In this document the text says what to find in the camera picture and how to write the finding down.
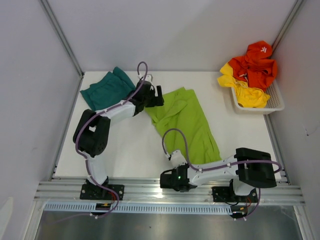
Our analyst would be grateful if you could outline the lime green shorts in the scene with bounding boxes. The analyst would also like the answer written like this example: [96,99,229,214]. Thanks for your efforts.
[144,87,222,164]

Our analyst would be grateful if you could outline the teal green shorts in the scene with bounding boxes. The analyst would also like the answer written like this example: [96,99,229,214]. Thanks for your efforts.
[80,66,136,111]

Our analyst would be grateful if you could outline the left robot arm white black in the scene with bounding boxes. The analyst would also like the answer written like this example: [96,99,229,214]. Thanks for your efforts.
[73,80,165,200]

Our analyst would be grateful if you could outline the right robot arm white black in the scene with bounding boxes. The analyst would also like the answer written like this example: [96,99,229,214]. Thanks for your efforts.
[159,147,281,202]

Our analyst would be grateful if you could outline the yellow shorts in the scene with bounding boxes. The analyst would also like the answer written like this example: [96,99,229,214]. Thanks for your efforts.
[217,63,271,108]

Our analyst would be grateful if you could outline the orange shorts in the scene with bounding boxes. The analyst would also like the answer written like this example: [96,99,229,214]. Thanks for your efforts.
[228,40,278,92]

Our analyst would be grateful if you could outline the white plastic basket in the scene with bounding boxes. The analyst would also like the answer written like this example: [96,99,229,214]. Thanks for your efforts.
[231,80,285,115]

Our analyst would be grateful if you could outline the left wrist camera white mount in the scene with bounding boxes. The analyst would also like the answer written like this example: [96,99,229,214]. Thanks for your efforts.
[137,74,153,83]

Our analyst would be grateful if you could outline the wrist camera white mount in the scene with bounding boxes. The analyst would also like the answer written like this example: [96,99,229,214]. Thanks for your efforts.
[167,150,187,168]
[137,74,153,83]

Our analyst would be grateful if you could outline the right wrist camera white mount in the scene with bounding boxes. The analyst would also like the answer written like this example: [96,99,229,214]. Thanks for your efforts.
[167,150,187,168]

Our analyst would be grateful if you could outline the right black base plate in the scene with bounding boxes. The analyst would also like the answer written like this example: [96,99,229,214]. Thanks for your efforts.
[211,186,258,205]

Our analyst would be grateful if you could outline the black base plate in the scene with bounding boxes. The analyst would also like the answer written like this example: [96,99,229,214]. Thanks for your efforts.
[211,186,258,205]
[79,182,125,201]

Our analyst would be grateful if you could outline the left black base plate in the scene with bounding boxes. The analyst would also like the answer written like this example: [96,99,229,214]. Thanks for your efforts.
[79,182,125,201]

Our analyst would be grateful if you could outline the slotted grey cable duct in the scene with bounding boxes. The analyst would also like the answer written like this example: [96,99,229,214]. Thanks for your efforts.
[44,201,245,215]

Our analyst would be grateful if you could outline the aluminium rail frame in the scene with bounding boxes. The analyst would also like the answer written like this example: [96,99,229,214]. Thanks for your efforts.
[34,72,306,206]

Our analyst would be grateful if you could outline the left corner aluminium post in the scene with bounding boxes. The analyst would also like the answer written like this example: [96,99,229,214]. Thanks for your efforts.
[38,0,84,77]

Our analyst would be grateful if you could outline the corner aluminium post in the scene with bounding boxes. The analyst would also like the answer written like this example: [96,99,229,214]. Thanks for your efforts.
[38,0,84,77]
[272,0,306,51]

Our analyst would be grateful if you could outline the right corner aluminium post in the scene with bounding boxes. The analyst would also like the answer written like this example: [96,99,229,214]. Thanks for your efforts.
[272,0,306,51]

